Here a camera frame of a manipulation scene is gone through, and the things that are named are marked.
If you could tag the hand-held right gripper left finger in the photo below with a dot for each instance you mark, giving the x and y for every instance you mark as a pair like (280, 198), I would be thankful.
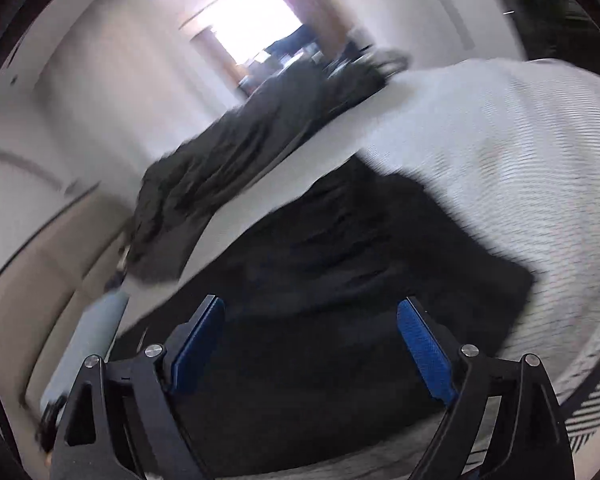
(200, 345)

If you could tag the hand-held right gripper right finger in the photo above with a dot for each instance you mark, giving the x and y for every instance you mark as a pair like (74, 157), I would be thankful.
(422, 345)

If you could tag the black pants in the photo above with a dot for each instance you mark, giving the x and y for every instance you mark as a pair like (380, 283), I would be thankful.
(330, 280)

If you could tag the dark grey pillow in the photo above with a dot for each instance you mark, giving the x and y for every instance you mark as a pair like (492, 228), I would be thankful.
(165, 245)

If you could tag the light blue bolster pillow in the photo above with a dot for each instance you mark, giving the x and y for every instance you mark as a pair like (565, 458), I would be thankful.
(92, 340)

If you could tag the beige padded headboard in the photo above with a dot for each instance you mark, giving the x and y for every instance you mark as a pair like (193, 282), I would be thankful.
(30, 285)

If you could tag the white hexagon-patterned mattress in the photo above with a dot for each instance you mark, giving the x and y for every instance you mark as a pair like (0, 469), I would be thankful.
(505, 160)

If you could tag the dark grey duvet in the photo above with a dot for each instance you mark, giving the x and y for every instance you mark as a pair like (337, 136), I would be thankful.
(260, 130)

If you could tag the bright window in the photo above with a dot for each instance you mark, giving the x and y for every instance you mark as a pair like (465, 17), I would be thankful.
(255, 25)

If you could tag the brown curtain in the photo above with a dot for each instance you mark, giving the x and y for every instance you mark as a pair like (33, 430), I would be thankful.
(315, 10)

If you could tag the dark wardrobe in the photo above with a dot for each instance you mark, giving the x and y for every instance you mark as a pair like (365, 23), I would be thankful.
(560, 5)

